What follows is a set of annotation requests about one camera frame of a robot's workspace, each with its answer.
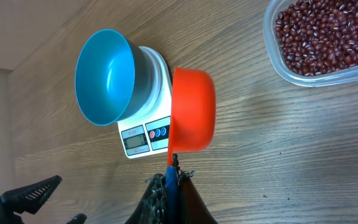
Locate white digital kitchen scale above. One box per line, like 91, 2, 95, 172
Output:
117, 46, 172, 159

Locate red beans in container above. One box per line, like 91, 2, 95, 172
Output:
275, 0, 358, 77

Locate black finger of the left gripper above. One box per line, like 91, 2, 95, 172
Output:
0, 175, 62, 224
67, 213, 87, 224

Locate clear plastic container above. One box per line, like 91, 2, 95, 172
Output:
263, 0, 358, 87

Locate red scoop with blue handle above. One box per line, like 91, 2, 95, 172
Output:
165, 67, 216, 223

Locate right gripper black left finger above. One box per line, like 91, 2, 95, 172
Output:
126, 174, 168, 224

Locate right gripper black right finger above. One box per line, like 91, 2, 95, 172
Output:
179, 170, 217, 224

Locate blue bowl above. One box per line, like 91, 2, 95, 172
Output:
75, 29, 152, 126

